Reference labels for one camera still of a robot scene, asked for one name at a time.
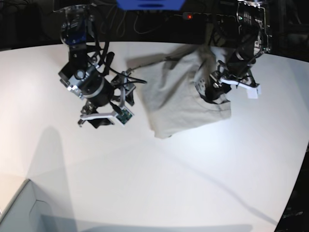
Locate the grey t-shirt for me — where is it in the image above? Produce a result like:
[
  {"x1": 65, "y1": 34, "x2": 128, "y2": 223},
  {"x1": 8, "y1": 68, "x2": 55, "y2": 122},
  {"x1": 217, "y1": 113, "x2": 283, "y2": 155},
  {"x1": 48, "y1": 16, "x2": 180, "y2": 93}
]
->
[{"x1": 127, "y1": 45, "x2": 231, "y2": 139}]

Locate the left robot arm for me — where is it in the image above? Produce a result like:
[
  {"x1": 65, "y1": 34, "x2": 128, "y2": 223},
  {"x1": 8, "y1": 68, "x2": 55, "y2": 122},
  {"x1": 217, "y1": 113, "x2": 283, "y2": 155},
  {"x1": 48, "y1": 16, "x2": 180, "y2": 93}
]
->
[{"x1": 205, "y1": 0, "x2": 271, "y2": 102}]

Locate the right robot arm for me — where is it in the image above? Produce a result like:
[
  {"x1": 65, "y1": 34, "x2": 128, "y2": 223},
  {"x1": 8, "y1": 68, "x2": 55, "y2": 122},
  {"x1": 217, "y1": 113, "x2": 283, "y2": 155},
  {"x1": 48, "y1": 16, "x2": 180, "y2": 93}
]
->
[{"x1": 58, "y1": 0, "x2": 135, "y2": 129}]

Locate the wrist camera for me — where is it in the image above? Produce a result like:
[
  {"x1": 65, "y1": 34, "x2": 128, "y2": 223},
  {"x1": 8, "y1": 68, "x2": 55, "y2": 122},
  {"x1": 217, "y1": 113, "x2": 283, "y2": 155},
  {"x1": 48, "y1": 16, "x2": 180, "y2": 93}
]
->
[
  {"x1": 247, "y1": 86, "x2": 261, "y2": 99},
  {"x1": 116, "y1": 107, "x2": 134, "y2": 126}
]

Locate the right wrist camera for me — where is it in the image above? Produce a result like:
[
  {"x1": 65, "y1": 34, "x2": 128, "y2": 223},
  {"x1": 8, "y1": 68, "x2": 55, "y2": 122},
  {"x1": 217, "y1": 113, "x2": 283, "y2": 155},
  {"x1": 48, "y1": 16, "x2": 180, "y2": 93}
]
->
[{"x1": 116, "y1": 107, "x2": 134, "y2": 126}]

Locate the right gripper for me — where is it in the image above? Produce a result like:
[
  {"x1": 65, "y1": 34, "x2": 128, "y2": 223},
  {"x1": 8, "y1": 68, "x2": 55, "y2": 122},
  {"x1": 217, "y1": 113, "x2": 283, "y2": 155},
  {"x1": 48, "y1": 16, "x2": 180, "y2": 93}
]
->
[{"x1": 78, "y1": 71, "x2": 135, "y2": 129}]

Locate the blue bin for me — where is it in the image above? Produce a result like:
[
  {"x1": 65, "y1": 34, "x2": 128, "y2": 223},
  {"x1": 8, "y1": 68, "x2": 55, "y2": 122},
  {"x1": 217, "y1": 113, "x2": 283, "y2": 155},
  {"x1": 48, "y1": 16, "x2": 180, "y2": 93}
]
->
[{"x1": 116, "y1": 0, "x2": 185, "y2": 11}]

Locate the black power strip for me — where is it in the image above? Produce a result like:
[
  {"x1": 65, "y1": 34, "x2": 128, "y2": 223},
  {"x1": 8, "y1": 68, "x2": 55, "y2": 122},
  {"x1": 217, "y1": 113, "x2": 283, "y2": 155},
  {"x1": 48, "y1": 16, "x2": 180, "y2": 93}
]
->
[{"x1": 173, "y1": 12, "x2": 236, "y2": 23}]

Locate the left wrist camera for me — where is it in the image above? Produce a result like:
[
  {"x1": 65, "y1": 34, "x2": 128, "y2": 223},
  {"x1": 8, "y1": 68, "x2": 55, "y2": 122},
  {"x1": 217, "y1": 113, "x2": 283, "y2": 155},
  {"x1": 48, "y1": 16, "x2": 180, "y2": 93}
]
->
[{"x1": 247, "y1": 86, "x2": 261, "y2": 99}]

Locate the white box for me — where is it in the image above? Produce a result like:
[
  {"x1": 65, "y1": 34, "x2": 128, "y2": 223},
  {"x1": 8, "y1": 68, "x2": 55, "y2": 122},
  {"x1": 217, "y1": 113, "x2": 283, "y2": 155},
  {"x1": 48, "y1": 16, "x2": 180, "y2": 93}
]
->
[{"x1": 0, "y1": 179, "x2": 78, "y2": 232}]

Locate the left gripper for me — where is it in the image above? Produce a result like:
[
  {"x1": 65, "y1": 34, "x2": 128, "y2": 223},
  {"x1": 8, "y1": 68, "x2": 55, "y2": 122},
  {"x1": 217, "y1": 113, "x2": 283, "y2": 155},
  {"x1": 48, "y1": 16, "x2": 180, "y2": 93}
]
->
[{"x1": 205, "y1": 61, "x2": 260, "y2": 103}]

